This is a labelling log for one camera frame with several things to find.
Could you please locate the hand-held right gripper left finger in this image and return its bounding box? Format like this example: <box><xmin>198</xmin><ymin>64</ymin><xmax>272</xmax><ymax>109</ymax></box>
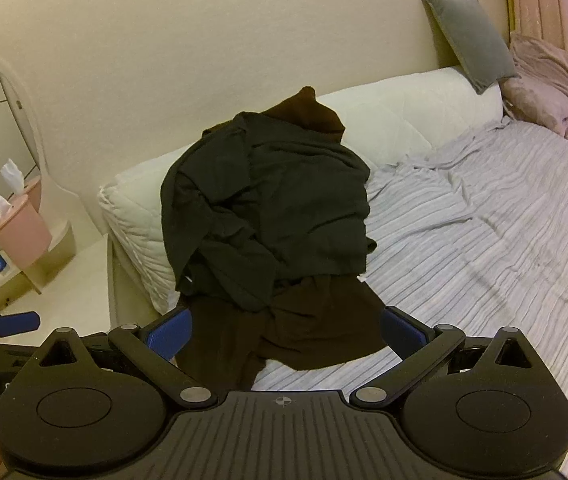
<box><xmin>38</xmin><ymin>308</ymin><xmax>217</xmax><ymax>409</ymax></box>

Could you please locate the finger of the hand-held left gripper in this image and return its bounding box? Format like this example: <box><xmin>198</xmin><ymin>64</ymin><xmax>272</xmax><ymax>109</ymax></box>
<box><xmin>0</xmin><ymin>311</ymin><xmax>41</xmax><ymax>341</ymax></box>

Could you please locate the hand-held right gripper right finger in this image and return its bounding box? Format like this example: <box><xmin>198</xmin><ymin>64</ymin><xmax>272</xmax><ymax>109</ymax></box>
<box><xmin>349</xmin><ymin>306</ymin><xmax>535</xmax><ymax>408</ymax></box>

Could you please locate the brown garment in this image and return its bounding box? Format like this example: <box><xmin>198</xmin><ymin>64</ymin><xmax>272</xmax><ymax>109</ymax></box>
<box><xmin>176</xmin><ymin>86</ymin><xmax>389</xmax><ymax>393</ymax></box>

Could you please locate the dark green shirt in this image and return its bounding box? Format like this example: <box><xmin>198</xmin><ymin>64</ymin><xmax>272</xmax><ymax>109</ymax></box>
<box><xmin>160</xmin><ymin>109</ymin><xmax>377</xmax><ymax>313</ymax></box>

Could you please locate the white vanity table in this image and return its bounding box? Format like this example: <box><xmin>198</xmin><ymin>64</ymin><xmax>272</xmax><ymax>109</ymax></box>
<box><xmin>0</xmin><ymin>232</ymin><xmax>114</xmax><ymax>343</ymax></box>

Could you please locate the pink tissue box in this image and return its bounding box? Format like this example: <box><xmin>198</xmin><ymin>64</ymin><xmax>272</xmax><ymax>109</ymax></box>
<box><xmin>0</xmin><ymin>195</ymin><xmax>54</xmax><ymax>272</ymax></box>

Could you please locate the striped grey bed sheet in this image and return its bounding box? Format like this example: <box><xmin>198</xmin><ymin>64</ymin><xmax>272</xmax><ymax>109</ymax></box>
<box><xmin>254</xmin><ymin>115</ymin><xmax>568</xmax><ymax>461</ymax></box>

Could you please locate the white framed mirror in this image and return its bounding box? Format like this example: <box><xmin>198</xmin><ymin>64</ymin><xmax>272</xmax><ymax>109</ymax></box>
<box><xmin>0</xmin><ymin>48</ymin><xmax>82</xmax><ymax>296</ymax></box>

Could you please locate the white quilted bolster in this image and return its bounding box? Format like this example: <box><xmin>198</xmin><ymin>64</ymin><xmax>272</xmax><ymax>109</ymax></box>
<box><xmin>98</xmin><ymin>66</ymin><xmax>505</xmax><ymax>316</ymax></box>

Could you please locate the pink pillow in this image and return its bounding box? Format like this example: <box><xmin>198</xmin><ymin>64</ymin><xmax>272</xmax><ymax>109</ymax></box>
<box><xmin>500</xmin><ymin>30</ymin><xmax>568</xmax><ymax>136</ymax></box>

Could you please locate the grey cushion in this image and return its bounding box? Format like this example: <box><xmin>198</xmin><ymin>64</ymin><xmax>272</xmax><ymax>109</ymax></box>
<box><xmin>421</xmin><ymin>0</ymin><xmax>520</xmax><ymax>95</ymax></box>

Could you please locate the cream bed frame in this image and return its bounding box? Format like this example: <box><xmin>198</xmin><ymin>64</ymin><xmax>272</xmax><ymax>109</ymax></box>
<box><xmin>108</xmin><ymin>247</ymin><xmax>179</xmax><ymax>333</ymax></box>

